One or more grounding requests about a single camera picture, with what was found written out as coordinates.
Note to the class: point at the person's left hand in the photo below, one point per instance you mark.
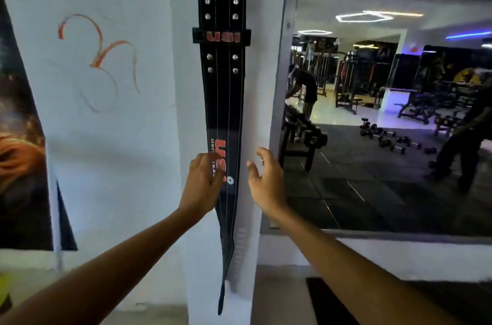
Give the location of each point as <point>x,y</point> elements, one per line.
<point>198,190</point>

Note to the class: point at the person's right hand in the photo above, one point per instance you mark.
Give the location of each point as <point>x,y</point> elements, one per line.
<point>271,190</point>

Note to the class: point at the person's right thumb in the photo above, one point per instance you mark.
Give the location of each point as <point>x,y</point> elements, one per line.
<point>253,174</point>

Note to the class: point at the person's left thumb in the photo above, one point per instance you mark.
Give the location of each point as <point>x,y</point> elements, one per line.
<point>219,181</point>

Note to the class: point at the black leather weightlifting belt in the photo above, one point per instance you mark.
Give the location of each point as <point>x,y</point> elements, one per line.
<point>223,90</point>

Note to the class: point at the person's right forearm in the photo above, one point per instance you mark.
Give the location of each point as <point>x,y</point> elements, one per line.
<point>346,271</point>

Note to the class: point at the person's left forearm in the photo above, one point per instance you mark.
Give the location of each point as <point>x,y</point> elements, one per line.
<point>103,274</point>

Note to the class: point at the black dumbbell rack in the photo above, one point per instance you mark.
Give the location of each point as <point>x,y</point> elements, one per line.
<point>301,132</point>

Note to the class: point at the group of scattered black dumbbells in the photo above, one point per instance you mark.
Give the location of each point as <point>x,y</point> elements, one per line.
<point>384,140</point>

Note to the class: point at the black workout bench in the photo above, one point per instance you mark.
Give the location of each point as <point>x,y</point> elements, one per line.
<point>419,107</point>

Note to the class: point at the hexagonal ceiling light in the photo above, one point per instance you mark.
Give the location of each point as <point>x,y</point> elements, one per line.
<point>378,15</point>

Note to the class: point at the large wall mirror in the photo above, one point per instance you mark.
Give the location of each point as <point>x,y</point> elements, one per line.
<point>384,190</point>

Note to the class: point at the dark wall poster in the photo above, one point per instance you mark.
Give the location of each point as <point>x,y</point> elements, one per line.
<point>19,151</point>

